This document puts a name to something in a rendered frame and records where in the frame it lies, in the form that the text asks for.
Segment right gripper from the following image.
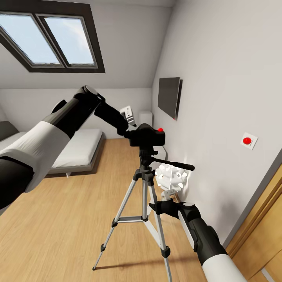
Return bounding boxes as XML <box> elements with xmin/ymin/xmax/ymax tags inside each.
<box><xmin>149</xmin><ymin>199</ymin><xmax>174</xmax><ymax>216</ymax></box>

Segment camera tripod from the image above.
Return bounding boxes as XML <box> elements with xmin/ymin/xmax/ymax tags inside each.
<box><xmin>92</xmin><ymin>146</ymin><xmax>195</xmax><ymax>282</ymax></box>

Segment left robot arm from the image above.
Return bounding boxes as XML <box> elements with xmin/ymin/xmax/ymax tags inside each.
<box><xmin>0</xmin><ymin>85</ymin><xmax>140</xmax><ymax>216</ymax></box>

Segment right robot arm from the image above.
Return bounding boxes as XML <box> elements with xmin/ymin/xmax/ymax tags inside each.
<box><xmin>149</xmin><ymin>189</ymin><xmax>248</xmax><ymax>282</ymax></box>

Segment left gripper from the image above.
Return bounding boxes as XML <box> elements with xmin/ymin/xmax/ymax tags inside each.
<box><xmin>104</xmin><ymin>108</ymin><xmax>140</xmax><ymax>142</ymax></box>

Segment digital camera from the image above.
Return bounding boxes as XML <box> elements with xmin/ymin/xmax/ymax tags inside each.
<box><xmin>129</xmin><ymin>123</ymin><xmax>165</xmax><ymax>147</ymax></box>

